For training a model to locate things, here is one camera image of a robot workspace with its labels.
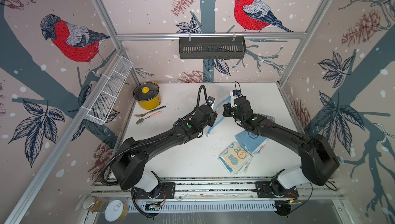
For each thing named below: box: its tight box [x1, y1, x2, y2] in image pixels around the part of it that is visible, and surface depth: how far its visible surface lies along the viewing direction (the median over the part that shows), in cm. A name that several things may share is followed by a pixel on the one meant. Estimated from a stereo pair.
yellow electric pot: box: [133, 81, 162, 110], surface depth 106 cm
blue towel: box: [234, 130, 268, 155], surface depth 89 cm
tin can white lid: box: [104, 199, 129, 222], surface depth 66 cm
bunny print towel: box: [218, 141, 254, 176], surface depth 83 cm
